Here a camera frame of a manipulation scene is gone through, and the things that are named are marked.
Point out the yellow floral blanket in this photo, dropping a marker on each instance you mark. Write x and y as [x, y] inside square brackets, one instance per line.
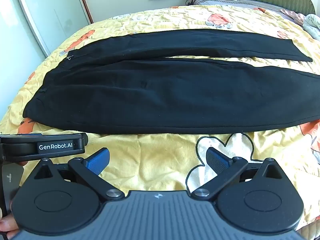
[155, 160]

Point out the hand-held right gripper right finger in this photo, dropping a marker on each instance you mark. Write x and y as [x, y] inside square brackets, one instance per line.
[218, 160]

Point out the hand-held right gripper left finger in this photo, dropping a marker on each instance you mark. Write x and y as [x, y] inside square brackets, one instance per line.
[97, 162]

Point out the white printed cloth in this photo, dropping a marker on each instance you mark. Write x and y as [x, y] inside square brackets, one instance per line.
[312, 26]

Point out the grey patterned pillow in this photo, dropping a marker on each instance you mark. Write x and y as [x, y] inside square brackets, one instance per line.
[212, 1]

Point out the floral glass wardrobe door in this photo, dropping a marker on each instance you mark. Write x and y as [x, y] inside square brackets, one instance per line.
[55, 7]
[15, 55]

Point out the black pants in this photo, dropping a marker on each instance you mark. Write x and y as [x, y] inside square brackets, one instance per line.
[160, 100]

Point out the person's left hand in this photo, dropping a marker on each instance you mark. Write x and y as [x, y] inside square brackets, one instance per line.
[8, 223]

